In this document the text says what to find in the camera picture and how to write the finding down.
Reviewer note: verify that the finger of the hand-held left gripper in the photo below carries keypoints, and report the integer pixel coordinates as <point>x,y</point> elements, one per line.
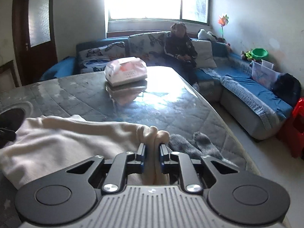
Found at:
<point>7,134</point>

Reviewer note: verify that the grey quilted table cover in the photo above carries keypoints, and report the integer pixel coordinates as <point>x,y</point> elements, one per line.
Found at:
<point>166,106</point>

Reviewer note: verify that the red plastic stool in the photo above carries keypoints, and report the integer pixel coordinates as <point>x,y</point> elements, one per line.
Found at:
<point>295,128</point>

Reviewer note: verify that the clear plastic storage box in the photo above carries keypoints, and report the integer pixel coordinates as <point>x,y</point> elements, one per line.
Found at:
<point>264,74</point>

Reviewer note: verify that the colourful pinwheel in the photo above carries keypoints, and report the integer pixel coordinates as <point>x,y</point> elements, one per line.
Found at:
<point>223,21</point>

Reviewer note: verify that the dark wooden glass-pane door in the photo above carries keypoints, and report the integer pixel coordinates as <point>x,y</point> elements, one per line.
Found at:
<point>38,42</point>

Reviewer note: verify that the grey knitted garment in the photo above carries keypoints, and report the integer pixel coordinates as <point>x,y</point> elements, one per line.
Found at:
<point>190,146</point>

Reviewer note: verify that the white plush toy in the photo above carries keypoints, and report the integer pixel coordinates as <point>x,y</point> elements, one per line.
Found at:
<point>205,34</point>

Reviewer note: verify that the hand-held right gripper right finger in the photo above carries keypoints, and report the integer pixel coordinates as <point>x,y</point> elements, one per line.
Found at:
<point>163,158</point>

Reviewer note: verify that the black bag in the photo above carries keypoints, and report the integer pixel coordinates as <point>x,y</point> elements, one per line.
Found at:
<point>286,89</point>

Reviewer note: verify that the plain beige cushion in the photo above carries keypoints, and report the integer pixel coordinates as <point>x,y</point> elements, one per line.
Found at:
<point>205,53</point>

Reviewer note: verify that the green plastic basin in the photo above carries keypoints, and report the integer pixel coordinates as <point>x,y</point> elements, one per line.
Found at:
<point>260,53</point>

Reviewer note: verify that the blue corner sofa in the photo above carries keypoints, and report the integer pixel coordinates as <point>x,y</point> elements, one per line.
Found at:
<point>249,92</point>

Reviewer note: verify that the cream long-sleeve garment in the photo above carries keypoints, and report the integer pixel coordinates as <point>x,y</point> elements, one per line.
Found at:
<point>71,137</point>

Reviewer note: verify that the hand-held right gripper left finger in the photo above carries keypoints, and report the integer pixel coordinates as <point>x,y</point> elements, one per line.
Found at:
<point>142,158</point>

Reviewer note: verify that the window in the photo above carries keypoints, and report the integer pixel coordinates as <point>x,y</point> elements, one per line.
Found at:
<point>147,0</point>

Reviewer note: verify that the butterfly print cushion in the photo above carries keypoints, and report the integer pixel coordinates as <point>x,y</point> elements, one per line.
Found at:
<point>144,46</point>
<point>99,57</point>

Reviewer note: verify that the small green toy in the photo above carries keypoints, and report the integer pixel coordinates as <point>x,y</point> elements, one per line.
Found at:
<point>247,55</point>

